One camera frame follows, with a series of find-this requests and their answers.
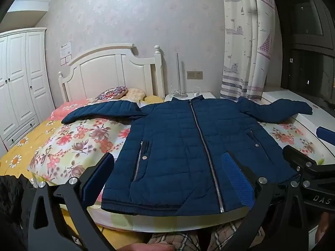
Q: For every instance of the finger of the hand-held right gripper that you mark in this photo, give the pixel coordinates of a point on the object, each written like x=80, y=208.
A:
x=295, y=157
x=325, y=134

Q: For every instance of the round embroidered cushion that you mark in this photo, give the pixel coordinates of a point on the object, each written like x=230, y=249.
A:
x=112, y=93

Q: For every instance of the white nightstand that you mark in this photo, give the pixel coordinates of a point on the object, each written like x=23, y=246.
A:
x=206, y=95

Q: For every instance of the black cloth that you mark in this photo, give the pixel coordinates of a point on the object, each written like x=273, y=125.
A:
x=13, y=204

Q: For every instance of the white wooden bed headboard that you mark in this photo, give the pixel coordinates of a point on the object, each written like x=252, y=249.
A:
x=104, y=68

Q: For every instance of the white panelled wardrobe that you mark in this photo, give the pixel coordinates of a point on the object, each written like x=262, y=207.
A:
x=18, y=78

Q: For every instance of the beige wall socket panel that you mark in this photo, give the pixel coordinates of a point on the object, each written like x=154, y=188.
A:
x=194, y=74

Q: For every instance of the thin white lamp stand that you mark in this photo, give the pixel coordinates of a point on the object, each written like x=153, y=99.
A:
x=177, y=70

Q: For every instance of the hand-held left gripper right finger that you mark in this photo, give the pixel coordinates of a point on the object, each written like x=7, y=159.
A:
x=235, y=179

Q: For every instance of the person's plaid pants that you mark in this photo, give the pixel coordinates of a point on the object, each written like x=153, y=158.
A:
x=178, y=241

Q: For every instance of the plain yellow pillow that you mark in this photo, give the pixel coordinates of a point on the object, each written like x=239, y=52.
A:
x=154, y=98

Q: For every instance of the white window bench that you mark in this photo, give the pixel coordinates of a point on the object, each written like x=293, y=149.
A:
x=323, y=117

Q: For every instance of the yellow patterned pillow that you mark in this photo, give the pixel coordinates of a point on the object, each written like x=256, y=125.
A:
x=134, y=93

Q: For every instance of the white paper wall notice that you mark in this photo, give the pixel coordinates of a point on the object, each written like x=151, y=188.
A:
x=66, y=49

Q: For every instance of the sailboat print curtain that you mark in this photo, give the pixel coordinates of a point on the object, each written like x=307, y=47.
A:
x=243, y=44

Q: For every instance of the navy blue puffer jacket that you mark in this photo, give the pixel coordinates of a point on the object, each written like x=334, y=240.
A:
x=178, y=141

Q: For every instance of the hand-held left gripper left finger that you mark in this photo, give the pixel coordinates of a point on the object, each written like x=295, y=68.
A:
x=99, y=178

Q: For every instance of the person's left hand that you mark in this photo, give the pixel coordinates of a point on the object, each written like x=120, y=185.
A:
x=149, y=247

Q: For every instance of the floral checked blanket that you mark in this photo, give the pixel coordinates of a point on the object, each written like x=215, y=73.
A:
x=78, y=146

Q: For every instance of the yellow daisy bed sheet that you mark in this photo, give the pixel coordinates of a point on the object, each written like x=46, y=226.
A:
x=18, y=151

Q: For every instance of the pink floral quilt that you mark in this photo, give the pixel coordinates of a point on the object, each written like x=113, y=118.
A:
x=70, y=107

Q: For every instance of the person's right hand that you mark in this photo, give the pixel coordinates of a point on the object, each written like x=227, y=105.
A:
x=322, y=227

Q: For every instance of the dark window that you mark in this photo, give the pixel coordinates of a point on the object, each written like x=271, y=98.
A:
x=308, y=57

